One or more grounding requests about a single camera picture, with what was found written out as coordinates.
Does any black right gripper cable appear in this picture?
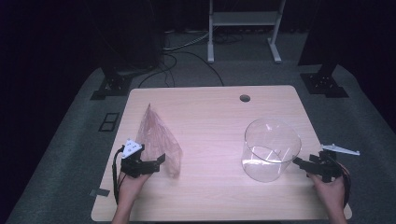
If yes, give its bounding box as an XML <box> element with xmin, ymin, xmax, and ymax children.
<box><xmin>337</xmin><ymin>161</ymin><xmax>352</xmax><ymax>209</ymax></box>

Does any clear round container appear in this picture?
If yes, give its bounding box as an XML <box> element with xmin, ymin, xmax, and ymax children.
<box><xmin>241</xmin><ymin>118</ymin><xmax>303</xmax><ymax>184</ymax></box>

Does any black stand base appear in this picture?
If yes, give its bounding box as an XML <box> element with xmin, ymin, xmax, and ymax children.
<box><xmin>90</xmin><ymin>66</ymin><xmax>134</xmax><ymax>101</ymax></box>
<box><xmin>300</xmin><ymin>63</ymin><xmax>350</xmax><ymax>99</ymax></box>

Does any black floor socket plate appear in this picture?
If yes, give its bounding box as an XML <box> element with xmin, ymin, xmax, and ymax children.
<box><xmin>98</xmin><ymin>112</ymin><xmax>120</xmax><ymax>133</ymax></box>

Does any grey floor cable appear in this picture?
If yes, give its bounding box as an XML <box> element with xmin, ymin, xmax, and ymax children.
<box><xmin>162</xmin><ymin>29</ymin><xmax>213</xmax><ymax>52</ymax></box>

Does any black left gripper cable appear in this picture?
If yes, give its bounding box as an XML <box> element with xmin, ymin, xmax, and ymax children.
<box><xmin>111</xmin><ymin>147</ymin><xmax>126</xmax><ymax>206</ymax></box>

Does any dark tape piece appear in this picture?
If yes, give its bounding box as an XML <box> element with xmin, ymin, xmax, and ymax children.
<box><xmin>89</xmin><ymin>188</ymin><xmax>111</xmax><ymax>199</ymax></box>

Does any white metal stand frame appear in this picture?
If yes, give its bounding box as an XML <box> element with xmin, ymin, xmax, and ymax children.
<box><xmin>207</xmin><ymin>0</ymin><xmax>287</xmax><ymax>64</ymax></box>

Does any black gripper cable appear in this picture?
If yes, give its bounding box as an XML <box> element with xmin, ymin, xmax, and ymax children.
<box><xmin>111</xmin><ymin>147</ymin><xmax>126</xmax><ymax>206</ymax></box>
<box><xmin>337</xmin><ymin>161</ymin><xmax>352</xmax><ymax>209</ymax></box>

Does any translucent pink plastic bag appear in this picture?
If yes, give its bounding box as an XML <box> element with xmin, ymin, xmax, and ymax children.
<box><xmin>134</xmin><ymin>103</ymin><xmax>183</xmax><ymax>179</ymax></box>

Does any person's left hand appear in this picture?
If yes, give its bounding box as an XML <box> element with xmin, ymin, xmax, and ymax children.
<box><xmin>117</xmin><ymin>173</ymin><xmax>152</xmax><ymax>209</ymax></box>

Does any person's right hand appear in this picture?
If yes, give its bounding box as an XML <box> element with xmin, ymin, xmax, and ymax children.
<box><xmin>306</xmin><ymin>173</ymin><xmax>347</xmax><ymax>216</ymax></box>

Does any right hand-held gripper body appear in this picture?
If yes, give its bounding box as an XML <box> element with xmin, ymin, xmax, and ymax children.
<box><xmin>311</xmin><ymin>143</ymin><xmax>361</xmax><ymax>183</ymax></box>

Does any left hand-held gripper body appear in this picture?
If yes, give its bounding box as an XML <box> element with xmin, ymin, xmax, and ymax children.
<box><xmin>120</xmin><ymin>138</ymin><xmax>148</xmax><ymax>179</ymax></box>

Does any black floor cable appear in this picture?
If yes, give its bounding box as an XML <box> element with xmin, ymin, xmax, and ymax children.
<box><xmin>137</xmin><ymin>50</ymin><xmax>225</xmax><ymax>89</ymax></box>

